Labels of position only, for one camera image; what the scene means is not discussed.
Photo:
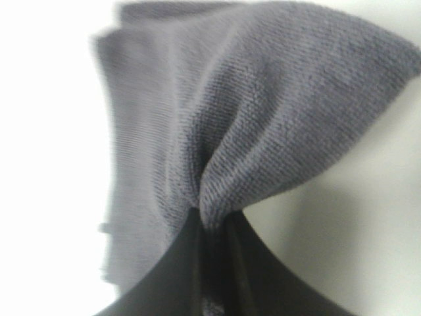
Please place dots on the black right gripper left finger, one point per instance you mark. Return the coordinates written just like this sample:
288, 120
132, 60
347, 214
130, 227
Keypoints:
174, 286

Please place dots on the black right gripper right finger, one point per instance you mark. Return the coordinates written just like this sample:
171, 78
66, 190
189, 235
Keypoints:
257, 283

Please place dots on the dark grey towel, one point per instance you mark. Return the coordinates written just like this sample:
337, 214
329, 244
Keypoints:
217, 106

